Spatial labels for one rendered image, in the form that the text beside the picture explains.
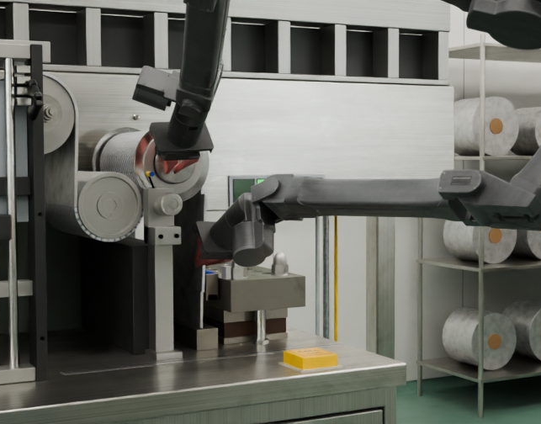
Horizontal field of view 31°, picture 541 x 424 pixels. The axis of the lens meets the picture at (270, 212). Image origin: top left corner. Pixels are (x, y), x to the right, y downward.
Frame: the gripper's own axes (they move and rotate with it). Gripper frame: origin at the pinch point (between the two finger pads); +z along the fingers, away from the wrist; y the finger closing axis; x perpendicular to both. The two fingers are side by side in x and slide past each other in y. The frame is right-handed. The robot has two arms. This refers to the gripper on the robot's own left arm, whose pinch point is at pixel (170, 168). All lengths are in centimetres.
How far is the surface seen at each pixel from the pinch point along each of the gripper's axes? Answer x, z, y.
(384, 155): 25, 31, 69
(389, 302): 4, 69, 79
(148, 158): 3.7, 1.3, -3.0
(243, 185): 19.3, 32.6, 30.2
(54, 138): 7.6, -0.8, -19.6
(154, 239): -10.9, 5.9, -4.6
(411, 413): 49, 271, 201
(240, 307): -20.1, 17.7, 12.6
